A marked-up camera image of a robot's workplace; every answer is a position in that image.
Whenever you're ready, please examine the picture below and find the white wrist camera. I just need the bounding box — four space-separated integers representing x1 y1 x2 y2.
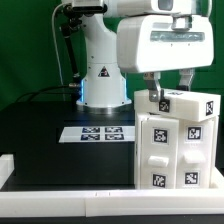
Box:
151 0 213 17

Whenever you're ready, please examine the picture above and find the white hanging cable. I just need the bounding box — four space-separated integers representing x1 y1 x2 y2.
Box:
50 2 72 102

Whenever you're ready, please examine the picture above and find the white cabinet top block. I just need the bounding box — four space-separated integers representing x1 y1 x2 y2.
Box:
134 89 221 122

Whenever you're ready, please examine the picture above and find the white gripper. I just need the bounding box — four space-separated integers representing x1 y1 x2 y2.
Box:
117 15 214 102

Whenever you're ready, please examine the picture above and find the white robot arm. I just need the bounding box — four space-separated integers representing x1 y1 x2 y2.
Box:
61 0 214 113

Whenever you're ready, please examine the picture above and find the white left corner rail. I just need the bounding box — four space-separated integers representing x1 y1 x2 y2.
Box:
0 154 14 189

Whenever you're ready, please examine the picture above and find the white fiducial marker sheet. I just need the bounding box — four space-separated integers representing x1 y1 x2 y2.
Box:
59 126 135 143

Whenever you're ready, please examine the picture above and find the black cable on table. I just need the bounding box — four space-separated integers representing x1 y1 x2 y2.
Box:
15 83 83 103

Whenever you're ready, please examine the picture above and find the white table border rail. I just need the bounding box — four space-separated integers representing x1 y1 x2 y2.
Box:
0 168 224 218

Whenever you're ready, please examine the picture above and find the white cabinet body frame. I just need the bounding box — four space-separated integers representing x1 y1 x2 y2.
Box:
134 113 219 189

